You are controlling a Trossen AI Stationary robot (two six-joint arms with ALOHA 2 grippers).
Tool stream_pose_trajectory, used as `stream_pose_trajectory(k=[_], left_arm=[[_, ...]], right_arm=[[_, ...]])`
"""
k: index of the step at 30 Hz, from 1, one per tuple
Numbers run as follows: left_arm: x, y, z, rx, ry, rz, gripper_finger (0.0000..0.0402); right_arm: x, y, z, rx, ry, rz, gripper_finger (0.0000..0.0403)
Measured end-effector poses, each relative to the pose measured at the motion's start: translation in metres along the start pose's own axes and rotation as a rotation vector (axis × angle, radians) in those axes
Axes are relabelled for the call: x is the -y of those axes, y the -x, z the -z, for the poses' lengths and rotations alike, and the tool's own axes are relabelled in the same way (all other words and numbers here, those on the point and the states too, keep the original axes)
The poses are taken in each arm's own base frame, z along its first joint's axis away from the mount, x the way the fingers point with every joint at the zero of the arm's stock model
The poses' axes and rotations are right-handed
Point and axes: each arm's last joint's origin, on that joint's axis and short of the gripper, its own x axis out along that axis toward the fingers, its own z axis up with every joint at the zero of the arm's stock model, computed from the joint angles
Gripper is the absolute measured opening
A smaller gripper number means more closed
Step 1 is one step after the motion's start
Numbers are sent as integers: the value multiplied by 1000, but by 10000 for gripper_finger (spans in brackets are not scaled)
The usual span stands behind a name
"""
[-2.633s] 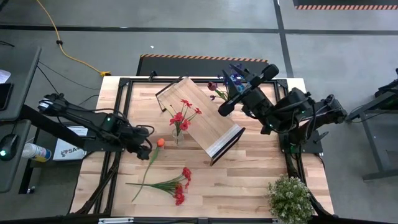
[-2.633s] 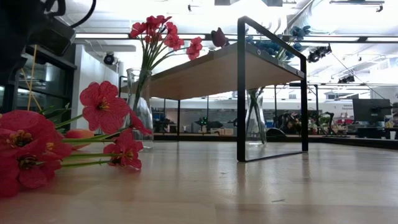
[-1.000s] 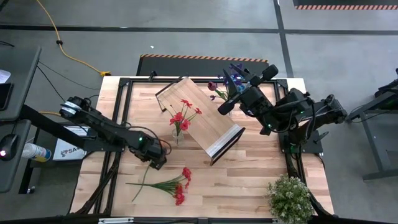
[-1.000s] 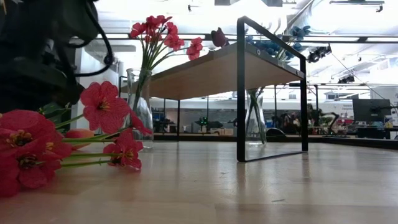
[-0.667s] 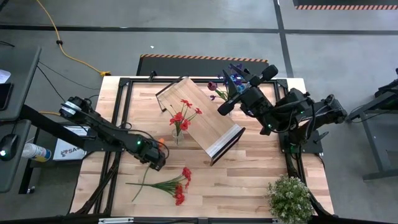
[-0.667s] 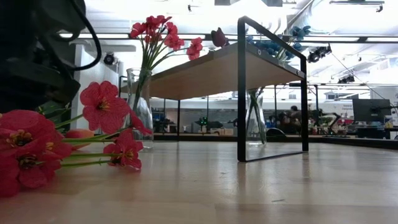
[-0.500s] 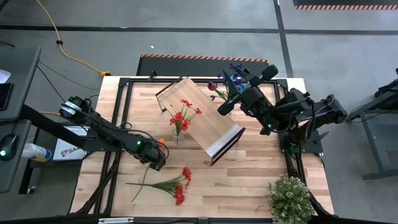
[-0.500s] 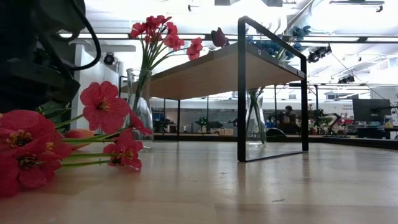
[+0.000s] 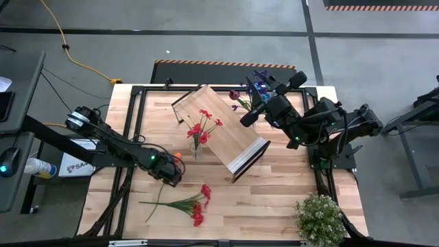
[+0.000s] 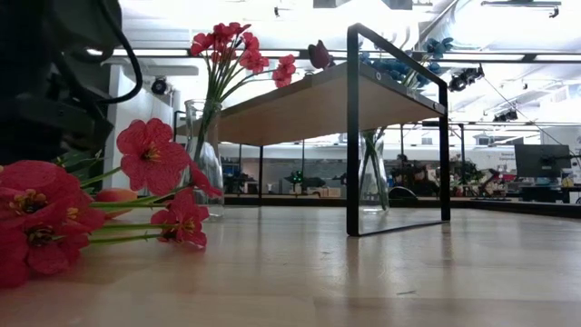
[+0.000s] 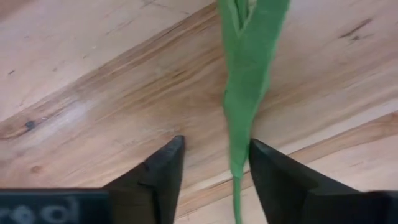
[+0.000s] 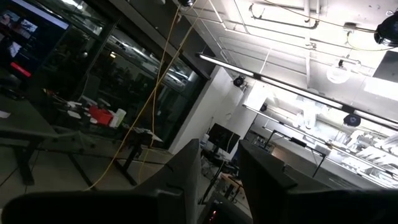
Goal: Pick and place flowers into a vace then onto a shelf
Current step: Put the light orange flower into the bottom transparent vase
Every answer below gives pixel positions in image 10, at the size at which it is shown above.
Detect small red flower bunch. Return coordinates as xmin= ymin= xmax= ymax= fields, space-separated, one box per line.
xmin=189 ymin=21 xmax=297 ymax=164

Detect black aluminium table frame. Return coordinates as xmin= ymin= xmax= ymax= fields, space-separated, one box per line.
xmin=224 ymin=193 xmax=581 ymax=219

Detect blue artificial flower bunch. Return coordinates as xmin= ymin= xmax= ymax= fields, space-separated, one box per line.
xmin=360 ymin=36 xmax=455 ymax=211

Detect clear glass vase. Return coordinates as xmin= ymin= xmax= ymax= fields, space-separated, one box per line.
xmin=183 ymin=99 xmax=227 ymax=218
xmin=357 ymin=129 xmax=390 ymax=213

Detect wooden shelf black metal frame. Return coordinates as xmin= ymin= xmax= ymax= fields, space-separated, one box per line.
xmin=174 ymin=23 xmax=451 ymax=237

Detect black ceiling spotlights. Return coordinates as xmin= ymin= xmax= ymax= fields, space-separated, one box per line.
xmin=448 ymin=64 xmax=486 ymax=93

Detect black computer monitor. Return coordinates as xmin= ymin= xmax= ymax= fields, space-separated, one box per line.
xmin=515 ymin=144 xmax=572 ymax=179

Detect background robot green light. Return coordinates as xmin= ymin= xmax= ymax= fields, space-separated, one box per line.
xmin=283 ymin=170 xmax=326 ymax=190

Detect orange artificial tulip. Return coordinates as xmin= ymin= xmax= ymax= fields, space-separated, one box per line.
xmin=93 ymin=188 xmax=139 ymax=204

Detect dark red artificial tulip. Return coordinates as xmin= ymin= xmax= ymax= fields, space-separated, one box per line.
xmin=308 ymin=39 xmax=336 ymax=70

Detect large red flower bunch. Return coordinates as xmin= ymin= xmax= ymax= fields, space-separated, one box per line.
xmin=0 ymin=117 xmax=223 ymax=290

